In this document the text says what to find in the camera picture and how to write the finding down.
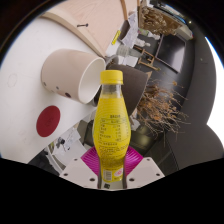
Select black wall screen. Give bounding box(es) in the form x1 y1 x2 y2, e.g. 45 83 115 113
156 33 187 73

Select long ceiling light strip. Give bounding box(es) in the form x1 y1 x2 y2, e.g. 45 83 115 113
204 36 224 148

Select beige dotted cup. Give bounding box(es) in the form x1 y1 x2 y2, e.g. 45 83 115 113
40 48 107 105

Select dry plant in dark pot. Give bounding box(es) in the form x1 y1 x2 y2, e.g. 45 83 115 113
94 63 192 148

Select yellow tag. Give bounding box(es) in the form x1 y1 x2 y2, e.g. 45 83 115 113
111 29 122 46

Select yellow drink bottle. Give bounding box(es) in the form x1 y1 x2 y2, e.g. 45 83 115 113
92 69 131 183

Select stack of papers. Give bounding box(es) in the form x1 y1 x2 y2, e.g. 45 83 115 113
49 128 82 156

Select flat round red coaster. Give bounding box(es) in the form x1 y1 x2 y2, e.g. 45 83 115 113
35 105 62 138

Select printed paper sheets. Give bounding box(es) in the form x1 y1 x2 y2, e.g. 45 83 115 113
120 11 139 46

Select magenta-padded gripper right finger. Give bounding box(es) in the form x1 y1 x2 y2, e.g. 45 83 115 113
123 145 166 190

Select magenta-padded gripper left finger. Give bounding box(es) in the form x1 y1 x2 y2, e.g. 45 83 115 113
59 145 101 190

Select wooden easel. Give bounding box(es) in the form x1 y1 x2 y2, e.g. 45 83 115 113
133 44 161 72

